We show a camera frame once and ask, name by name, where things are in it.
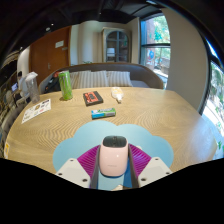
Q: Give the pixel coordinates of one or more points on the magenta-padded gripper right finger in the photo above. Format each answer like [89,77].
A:
[152,170]

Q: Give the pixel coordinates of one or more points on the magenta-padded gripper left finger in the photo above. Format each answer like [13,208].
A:
[75,171]

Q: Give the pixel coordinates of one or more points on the pink computer mouse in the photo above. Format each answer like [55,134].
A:
[113,157]

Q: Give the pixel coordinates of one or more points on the blue cloud-shaped mouse pad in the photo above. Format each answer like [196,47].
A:
[86,136]

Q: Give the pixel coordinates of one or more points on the small teal pack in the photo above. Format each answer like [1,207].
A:
[103,113]

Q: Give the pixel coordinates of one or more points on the white sticker sheet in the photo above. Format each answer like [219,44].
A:
[36,111]

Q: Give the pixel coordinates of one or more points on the black and red box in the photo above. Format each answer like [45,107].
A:
[92,98]

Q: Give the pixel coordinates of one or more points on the cream white packet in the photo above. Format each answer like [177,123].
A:
[117,94]

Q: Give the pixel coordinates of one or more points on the grey tufted sofa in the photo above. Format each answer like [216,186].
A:
[8,120]

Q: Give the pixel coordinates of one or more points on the green drink can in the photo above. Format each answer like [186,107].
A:
[66,86]

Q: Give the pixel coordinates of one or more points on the black backpack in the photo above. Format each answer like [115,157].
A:
[52,85]

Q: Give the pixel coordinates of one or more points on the clear shaker bottle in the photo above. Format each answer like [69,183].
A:
[33,89]

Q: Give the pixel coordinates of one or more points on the striped cushion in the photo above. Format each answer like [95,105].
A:
[119,79]
[90,80]

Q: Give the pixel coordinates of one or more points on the person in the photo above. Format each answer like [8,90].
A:
[22,84]

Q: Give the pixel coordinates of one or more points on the laptop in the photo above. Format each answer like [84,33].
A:
[14,87]

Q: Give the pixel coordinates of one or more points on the brown wooden door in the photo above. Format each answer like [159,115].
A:
[46,56]

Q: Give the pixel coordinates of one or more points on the large framed window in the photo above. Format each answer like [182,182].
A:
[156,46]

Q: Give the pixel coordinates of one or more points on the arched glass cabinet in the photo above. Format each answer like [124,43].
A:
[116,45]

